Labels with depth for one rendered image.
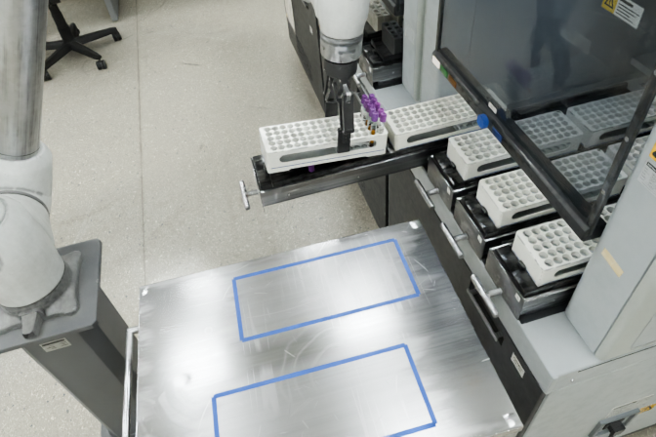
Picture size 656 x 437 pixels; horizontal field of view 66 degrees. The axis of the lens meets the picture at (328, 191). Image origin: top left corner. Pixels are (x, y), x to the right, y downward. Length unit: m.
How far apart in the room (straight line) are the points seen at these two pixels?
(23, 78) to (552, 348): 1.15
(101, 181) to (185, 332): 1.79
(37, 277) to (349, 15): 0.84
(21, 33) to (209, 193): 1.46
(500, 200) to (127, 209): 1.81
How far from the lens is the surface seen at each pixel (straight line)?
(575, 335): 1.12
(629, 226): 0.88
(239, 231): 2.24
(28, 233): 1.21
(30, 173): 1.30
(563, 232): 1.09
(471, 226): 1.15
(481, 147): 1.23
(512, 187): 1.15
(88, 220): 2.56
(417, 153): 1.29
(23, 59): 1.17
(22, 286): 1.25
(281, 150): 1.17
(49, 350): 1.42
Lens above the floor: 1.66
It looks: 45 degrees down
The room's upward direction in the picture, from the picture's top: 6 degrees counter-clockwise
